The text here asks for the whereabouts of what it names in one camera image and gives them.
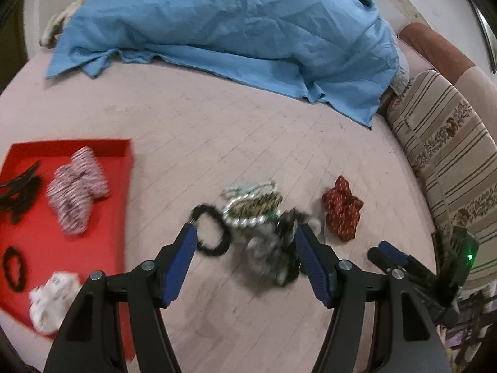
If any blue cloth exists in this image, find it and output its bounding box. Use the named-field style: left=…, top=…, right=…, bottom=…
left=46, top=0, right=400, bottom=129

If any white patterned cloth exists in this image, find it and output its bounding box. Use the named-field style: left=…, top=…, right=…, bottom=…
left=390, top=33, right=412, bottom=96

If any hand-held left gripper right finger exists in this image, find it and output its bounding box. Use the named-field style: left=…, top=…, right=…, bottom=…
left=295, top=223, right=453, bottom=373

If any leopard print scrunchie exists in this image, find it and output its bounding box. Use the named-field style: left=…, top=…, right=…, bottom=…
left=229, top=191, right=283, bottom=222

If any white dotted scrunchie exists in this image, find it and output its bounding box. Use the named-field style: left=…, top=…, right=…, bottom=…
left=29, top=272, right=82, bottom=335

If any dark metal frame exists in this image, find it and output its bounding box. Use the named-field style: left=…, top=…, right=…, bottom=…
left=462, top=0, right=497, bottom=74

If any floral patterned cloth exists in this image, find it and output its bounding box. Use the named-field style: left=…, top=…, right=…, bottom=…
left=39, top=0, right=98, bottom=47

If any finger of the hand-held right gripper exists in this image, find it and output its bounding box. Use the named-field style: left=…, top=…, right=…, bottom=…
left=378, top=241, right=441, bottom=300
left=368, top=246, right=459, bottom=323

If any pink striped scrunchie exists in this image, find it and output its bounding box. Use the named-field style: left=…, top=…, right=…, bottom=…
left=47, top=147, right=111, bottom=236

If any grey sheer scrunchie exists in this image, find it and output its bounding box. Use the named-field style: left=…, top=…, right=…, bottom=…
left=245, top=223, right=298, bottom=282

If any black and grey scrunchie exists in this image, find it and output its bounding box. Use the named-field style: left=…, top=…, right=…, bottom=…
left=272, top=209, right=324, bottom=286

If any brown and pink cushion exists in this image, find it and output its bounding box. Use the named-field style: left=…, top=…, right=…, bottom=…
left=399, top=22, right=497, bottom=109

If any red tray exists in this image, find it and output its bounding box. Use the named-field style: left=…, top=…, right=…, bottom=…
left=0, top=139, right=136, bottom=362

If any pearl bracelet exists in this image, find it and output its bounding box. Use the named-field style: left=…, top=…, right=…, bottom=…
left=222, top=181, right=282, bottom=229

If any black hair claw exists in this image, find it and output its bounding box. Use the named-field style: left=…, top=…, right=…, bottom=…
left=0, top=161, right=43, bottom=224

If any red dotted scrunchie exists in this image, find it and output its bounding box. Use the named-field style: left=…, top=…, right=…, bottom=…
left=321, top=176, right=365, bottom=242

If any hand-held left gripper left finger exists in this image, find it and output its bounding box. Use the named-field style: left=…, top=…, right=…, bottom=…
left=43, top=223, right=198, bottom=373

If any black metal rack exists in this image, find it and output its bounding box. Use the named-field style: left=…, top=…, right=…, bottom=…
left=439, top=285, right=497, bottom=373

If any black hair tie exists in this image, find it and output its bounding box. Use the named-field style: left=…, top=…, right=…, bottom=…
left=191, top=203, right=232, bottom=257
left=3, top=246, right=29, bottom=292

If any striped floral cushion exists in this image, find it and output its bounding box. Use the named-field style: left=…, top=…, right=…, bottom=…
left=384, top=69, right=497, bottom=292

